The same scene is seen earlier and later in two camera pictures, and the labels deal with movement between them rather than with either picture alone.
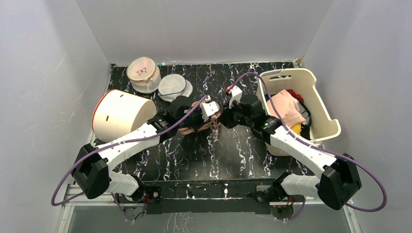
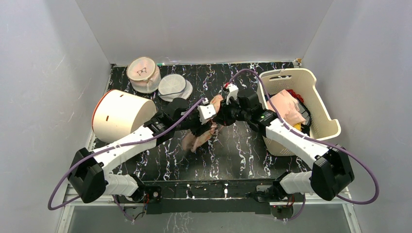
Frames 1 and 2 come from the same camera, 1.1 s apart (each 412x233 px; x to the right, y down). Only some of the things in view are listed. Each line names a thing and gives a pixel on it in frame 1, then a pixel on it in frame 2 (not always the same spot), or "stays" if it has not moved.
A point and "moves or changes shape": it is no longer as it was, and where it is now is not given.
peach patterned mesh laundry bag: (214, 118) moves or changes shape
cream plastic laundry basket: (302, 81) stays
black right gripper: (227, 116) stays
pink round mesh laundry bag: (144, 74) stays
